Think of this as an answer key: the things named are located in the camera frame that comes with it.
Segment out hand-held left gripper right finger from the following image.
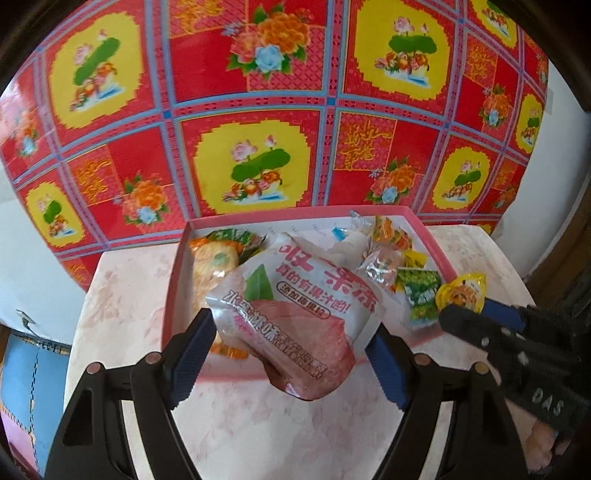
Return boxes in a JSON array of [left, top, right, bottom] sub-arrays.
[[365, 323, 529, 480]]

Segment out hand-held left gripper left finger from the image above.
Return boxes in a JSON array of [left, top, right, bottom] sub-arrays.
[[44, 308, 217, 480]]

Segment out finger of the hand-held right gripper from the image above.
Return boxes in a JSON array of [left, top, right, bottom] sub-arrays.
[[480, 298, 536, 333], [438, 305, 522, 370]]

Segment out yellow packet orange print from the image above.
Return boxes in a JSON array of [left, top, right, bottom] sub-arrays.
[[435, 272, 489, 311]]

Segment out pink cardboard box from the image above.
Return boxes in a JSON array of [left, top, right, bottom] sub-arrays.
[[161, 205, 460, 384]]

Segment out light green patterned packet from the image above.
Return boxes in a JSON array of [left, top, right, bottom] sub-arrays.
[[396, 267, 443, 329]]

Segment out orange cracker packet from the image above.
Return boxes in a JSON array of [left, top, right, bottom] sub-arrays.
[[188, 233, 241, 319]]

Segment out clear rainbow-edged gummy packet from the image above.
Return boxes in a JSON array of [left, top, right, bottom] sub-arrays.
[[358, 247, 403, 294]]

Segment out pink jelly drink pouch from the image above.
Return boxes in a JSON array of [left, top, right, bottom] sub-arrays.
[[205, 231, 386, 402]]

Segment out orange gummy packet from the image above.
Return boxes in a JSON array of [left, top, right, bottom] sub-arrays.
[[368, 216, 414, 254]]

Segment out dark green snack packet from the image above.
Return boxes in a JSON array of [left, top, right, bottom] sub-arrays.
[[202, 227, 267, 259]]

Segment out clear blue-edged candy packet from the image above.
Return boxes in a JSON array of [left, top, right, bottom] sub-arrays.
[[331, 210, 372, 245]]

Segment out person's right hand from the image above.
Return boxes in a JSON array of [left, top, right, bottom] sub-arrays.
[[525, 410, 568, 477]]

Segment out dark wooden cabinet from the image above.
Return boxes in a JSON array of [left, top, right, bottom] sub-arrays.
[[526, 217, 591, 310]]

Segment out blue foam floor mat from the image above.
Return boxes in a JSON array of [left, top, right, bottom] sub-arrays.
[[0, 330, 71, 462]]

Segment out red floral printed sheet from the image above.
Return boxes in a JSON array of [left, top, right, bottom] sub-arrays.
[[0, 0, 550, 291]]

